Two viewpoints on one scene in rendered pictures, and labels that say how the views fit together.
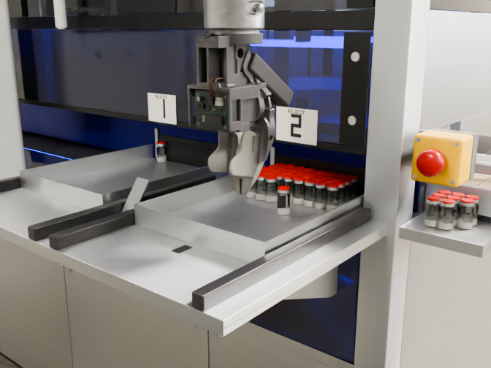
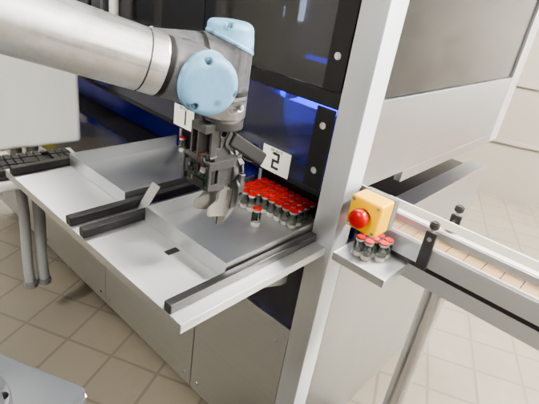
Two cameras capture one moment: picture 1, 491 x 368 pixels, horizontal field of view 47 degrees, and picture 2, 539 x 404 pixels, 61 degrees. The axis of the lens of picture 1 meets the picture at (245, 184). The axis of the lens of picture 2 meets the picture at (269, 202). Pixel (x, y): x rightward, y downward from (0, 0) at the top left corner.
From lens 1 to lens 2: 0.24 m
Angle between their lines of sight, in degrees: 11
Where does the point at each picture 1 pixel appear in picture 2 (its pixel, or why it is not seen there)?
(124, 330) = not seen: hidden behind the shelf
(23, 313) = not seen: hidden behind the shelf
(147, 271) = (142, 270)
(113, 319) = not seen: hidden behind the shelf
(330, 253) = (274, 271)
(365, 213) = (311, 238)
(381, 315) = (312, 305)
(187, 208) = (187, 208)
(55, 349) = (94, 262)
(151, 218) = (156, 220)
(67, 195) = (101, 183)
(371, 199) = (318, 228)
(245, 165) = (219, 209)
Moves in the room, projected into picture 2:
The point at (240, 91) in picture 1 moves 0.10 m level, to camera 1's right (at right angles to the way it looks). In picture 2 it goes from (219, 164) to (278, 174)
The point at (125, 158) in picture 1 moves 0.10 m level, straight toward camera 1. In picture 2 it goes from (154, 145) to (151, 158)
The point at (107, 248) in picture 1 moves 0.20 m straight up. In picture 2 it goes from (119, 242) to (119, 149)
